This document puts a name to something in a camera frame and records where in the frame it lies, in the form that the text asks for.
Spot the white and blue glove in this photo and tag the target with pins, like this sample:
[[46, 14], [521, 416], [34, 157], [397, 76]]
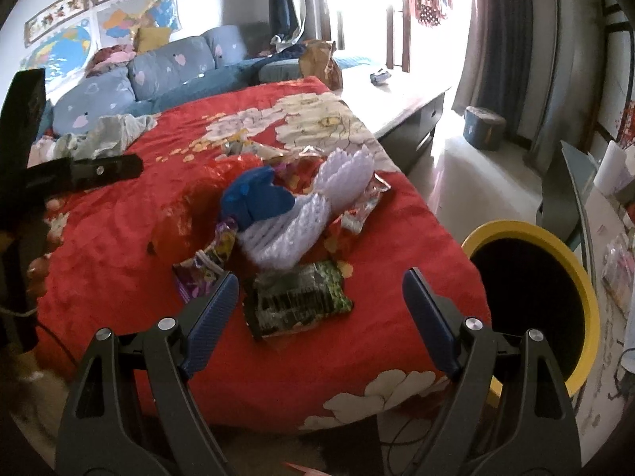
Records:
[[317, 208]]

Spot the silver crumpled wrapper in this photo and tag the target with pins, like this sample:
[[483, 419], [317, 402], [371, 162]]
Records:
[[243, 147]]

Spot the green snack wrapper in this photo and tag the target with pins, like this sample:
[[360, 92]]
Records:
[[297, 297]]

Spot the purple snack wrapper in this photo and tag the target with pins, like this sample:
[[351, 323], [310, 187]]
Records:
[[208, 267]]

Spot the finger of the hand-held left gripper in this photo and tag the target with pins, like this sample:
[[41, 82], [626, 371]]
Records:
[[99, 171]]

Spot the yellow trash bin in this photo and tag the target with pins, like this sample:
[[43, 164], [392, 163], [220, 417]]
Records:
[[516, 228]]

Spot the wooden coffee table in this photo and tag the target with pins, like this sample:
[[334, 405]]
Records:
[[387, 104]]

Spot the coloured country map poster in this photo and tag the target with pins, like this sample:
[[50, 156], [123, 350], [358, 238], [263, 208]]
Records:
[[129, 15]]

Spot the blue patterned cushion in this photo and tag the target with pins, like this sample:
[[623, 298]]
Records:
[[94, 99], [225, 44], [168, 67]]

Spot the white paper roll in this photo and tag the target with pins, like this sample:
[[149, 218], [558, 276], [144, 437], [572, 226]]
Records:
[[612, 168]]

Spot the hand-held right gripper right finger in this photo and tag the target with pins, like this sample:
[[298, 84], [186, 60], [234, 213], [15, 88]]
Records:
[[426, 317]]

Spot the light green garment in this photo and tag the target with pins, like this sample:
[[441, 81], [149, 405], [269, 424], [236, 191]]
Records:
[[104, 134]]

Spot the blue sofa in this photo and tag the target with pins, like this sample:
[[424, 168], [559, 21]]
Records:
[[238, 77]]

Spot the pink packet bag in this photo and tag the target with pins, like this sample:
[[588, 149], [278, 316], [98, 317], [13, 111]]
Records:
[[620, 272]]

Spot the pile of pink clothes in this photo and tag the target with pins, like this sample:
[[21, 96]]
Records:
[[109, 59]]

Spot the brown paper bag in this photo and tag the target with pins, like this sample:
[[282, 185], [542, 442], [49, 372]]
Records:
[[320, 62]]

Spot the world map poster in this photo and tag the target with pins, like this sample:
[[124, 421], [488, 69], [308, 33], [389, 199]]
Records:
[[59, 54]]

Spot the red floral blanket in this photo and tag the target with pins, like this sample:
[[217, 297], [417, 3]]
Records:
[[124, 238]]

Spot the blue storage box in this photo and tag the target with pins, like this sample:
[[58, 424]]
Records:
[[483, 129]]

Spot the grey curtain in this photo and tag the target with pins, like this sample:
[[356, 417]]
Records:
[[506, 49]]

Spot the glass-top desk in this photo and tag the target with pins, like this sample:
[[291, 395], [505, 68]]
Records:
[[570, 193]]

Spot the yellow pillow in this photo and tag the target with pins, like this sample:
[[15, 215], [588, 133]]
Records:
[[151, 39]]

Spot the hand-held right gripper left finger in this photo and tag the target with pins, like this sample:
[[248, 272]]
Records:
[[213, 317]]

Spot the clear plastic wrapper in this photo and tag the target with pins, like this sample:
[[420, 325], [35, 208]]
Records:
[[367, 203]]

